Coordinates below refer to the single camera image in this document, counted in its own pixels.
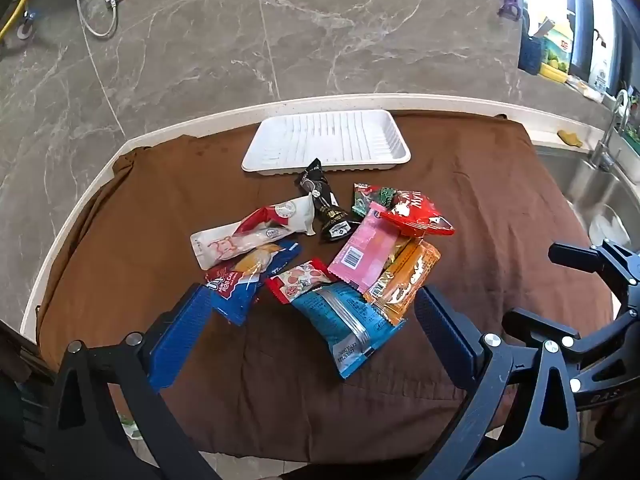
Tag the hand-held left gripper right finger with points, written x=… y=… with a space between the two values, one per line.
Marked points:
x=442 y=330

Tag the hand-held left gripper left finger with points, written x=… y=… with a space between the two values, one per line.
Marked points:
x=180 y=330

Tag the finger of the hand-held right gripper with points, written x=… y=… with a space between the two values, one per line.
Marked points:
x=575 y=255
x=535 y=325

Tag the orange snack packet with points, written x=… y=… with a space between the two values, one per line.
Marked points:
x=405 y=280

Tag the dark blue cake packet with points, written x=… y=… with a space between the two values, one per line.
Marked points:
x=235 y=295

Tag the light blue snack packet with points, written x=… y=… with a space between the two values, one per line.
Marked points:
x=345 y=330

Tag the white and red snack packet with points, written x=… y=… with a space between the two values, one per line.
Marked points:
x=240 y=240

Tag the pink snack packet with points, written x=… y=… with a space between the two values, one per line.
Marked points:
x=362 y=250

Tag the red crinkly snack packet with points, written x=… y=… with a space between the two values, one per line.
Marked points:
x=415 y=215

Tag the small red snack packet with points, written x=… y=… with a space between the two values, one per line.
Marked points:
x=300 y=280

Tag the green snack packet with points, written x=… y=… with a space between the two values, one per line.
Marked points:
x=365 y=200

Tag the black snack packet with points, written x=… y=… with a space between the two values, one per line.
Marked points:
x=327 y=210

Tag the white plastic tray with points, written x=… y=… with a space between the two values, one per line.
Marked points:
x=325 y=140

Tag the white bowl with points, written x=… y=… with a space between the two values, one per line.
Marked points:
x=607 y=227

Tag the steel sink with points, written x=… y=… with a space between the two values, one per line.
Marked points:
x=565 y=180

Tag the yellow sponge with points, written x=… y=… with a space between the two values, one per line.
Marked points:
x=570 y=138

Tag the steel faucet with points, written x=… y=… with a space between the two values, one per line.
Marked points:
x=607 y=135

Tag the brown cloth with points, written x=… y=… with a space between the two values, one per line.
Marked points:
x=175 y=195

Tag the yellow dish soap bottle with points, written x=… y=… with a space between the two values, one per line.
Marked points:
x=555 y=55

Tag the caster wheel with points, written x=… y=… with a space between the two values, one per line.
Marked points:
x=27 y=27

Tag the black window frame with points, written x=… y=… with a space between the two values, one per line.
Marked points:
x=580 y=10

